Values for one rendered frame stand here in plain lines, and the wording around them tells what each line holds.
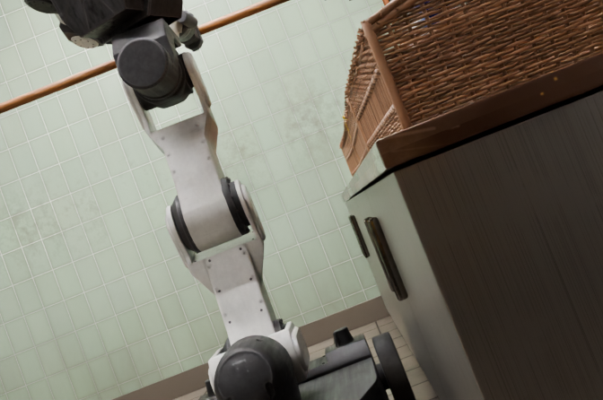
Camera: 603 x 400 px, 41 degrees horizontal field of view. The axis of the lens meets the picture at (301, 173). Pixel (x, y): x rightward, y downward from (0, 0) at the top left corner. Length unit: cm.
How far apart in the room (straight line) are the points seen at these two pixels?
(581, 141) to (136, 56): 117
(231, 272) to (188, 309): 190
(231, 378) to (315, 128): 227
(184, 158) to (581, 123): 123
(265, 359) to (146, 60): 68
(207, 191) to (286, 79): 193
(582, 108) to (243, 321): 117
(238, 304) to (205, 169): 32
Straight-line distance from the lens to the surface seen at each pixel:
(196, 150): 187
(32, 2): 217
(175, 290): 373
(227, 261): 184
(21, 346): 396
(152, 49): 176
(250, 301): 181
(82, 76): 256
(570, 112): 79
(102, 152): 381
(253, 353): 154
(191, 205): 182
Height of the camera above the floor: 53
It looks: 3 degrees up
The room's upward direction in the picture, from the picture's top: 21 degrees counter-clockwise
